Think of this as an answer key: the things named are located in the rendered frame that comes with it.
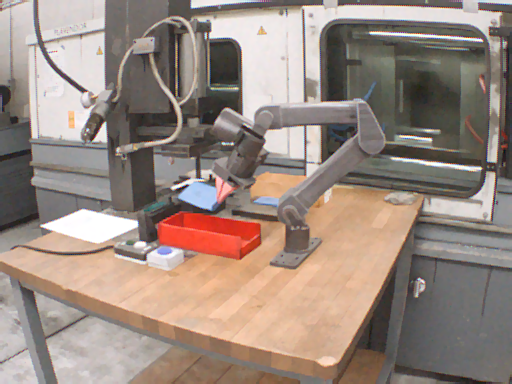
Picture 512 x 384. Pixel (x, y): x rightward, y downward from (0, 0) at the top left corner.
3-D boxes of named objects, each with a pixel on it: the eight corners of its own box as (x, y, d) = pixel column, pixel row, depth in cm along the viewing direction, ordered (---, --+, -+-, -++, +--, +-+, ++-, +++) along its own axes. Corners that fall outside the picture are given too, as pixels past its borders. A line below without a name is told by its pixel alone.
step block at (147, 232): (147, 244, 131) (144, 213, 129) (139, 242, 132) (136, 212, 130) (161, 237, 137) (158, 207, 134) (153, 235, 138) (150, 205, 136)
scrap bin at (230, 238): (240, 260, 121) (239, 237, 120) (159, 244, 132) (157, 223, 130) (261, 244, 132) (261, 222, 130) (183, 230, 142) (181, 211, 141)
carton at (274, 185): (319, 210, 162) (319, 187, 160) (250, 201, 172) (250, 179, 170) (331, 200, 173) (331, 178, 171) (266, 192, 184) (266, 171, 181)
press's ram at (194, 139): (192, 169, 140) (189, 65, 132) (124, 163, 151) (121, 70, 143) (223, 157, 155) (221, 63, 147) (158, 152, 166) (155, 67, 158)
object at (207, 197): (216, 213, 126) (212, 204, 124) (178, 197, 135) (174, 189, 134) (234, 196, 129) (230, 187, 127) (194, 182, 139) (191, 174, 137)
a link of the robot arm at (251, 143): (227, 151, 118) (240, 127, 115) (232, 143, 123) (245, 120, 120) (252, 165, 118) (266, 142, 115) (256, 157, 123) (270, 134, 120)
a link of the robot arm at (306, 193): (271, 211, 119) (372, 121, 111) (272, 203, 126) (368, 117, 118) (288, 229, 120) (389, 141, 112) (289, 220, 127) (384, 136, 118)
